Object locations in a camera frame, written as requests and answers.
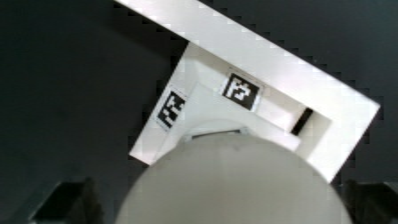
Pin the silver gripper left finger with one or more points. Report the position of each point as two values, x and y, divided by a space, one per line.
71 205

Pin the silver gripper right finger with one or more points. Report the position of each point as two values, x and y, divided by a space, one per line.
371 202

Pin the white lamp bulb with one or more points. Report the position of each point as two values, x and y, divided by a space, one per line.
231 180

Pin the white fence frame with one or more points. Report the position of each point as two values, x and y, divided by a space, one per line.
270 64

